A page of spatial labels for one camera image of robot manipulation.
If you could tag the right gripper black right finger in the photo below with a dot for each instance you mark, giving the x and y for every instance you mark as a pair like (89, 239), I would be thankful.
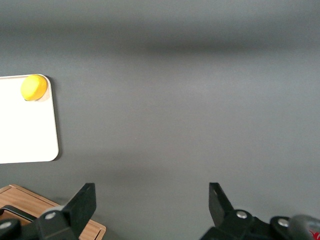
(222, 215)

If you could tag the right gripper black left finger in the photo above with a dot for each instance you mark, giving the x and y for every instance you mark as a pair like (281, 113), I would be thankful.
(72, 212)

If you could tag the red coke bottle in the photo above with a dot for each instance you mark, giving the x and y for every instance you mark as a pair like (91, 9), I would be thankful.
(305, 223)

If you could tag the beige plastic tray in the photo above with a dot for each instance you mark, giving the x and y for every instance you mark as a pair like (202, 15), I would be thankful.
(25, 130)

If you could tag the wooden drawer front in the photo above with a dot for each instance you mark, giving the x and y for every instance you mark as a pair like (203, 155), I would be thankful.
(27, 203)

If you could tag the wooden drawer cabinet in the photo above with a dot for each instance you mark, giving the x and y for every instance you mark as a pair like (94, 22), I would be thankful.
(20, 196)

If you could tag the yellow lemon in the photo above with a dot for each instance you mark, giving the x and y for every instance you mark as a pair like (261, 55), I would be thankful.
(33, 87)

